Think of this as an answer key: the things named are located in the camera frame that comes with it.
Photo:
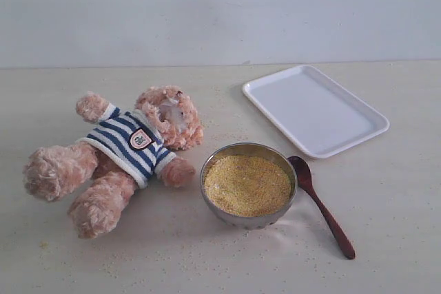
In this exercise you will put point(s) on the dark red wooden spoon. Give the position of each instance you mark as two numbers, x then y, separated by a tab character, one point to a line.
305	182

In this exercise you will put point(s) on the white rectangular plastic tray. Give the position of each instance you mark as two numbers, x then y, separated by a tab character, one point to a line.
316	114

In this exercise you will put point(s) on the steel bowl of millet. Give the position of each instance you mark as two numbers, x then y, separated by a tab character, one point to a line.
248	185

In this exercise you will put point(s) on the pink teddy bear striped sweater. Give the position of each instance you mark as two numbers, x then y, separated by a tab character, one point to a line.
123	152

